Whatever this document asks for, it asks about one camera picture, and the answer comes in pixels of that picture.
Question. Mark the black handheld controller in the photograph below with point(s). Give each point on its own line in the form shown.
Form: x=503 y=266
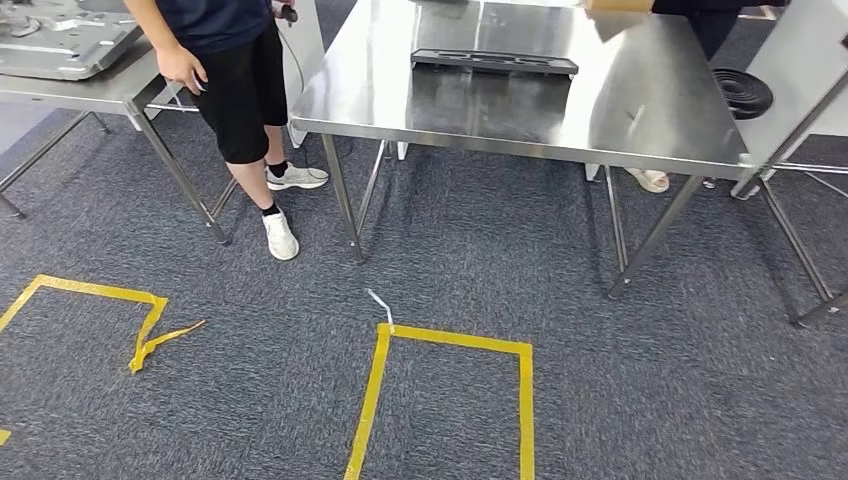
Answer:
x=289 y=13

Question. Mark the yellow floor tape square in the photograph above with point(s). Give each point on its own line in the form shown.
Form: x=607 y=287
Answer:
x=457 y=341

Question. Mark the white cabinet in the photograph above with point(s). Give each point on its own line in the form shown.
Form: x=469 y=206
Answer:
x=308 y=33

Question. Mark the yellow floor tape piece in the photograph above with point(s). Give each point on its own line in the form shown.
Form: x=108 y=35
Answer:
x=3 y=437

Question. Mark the long black plastic part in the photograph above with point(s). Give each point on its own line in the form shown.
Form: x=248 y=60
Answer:
x=493 y=63

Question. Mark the black round base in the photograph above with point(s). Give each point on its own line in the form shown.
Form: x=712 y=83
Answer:
x=742 y=94

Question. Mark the person's hand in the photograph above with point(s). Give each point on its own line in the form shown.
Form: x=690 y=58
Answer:
x=180 y=69
x=283 y=3

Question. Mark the person's forearm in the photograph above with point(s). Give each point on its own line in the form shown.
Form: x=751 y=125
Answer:
x=149 y=23

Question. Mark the stainless steel workbench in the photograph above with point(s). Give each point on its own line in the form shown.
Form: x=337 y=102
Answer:
x=629 y=86

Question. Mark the grey sheet metal panel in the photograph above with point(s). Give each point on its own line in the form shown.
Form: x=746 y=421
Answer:
x=66 y=43

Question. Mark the person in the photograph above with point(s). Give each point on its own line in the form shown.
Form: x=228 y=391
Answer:
x=712 y=33
x=238 y=86

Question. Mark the grey metal table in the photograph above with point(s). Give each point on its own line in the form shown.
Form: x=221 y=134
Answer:
x=79 y=89

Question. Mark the yellow floor tape strip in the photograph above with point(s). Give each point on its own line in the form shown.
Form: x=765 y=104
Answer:
x=99 y=289

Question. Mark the white tape scrap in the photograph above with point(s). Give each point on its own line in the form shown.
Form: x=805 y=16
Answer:
x=383 y=306

